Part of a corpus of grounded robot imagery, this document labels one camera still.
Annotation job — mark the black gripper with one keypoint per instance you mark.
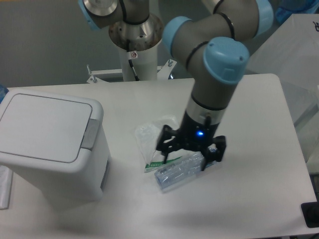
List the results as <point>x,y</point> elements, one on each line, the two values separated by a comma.
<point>192,136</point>

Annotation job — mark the white push-button trash can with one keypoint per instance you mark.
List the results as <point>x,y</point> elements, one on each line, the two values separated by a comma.
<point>55,142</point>

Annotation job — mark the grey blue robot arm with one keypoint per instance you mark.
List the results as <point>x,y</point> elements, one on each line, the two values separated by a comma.
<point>211,50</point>

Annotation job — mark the clear plastic water bottle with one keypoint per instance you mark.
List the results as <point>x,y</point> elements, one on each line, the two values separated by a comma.
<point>178,171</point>

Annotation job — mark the clear plastic bag green strip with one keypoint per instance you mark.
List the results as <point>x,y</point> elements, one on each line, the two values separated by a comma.
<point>147,135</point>

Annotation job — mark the black device at table edge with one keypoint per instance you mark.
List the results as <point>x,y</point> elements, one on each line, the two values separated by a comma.
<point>310,212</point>

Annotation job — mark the blue object at left edge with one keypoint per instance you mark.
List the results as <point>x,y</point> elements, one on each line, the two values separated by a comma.
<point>3,92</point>

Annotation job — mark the white metal base frame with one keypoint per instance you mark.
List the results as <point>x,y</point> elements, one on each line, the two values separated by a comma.
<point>164,73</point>

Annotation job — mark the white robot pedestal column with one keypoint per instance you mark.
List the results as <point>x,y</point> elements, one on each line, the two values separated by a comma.
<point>143,64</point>

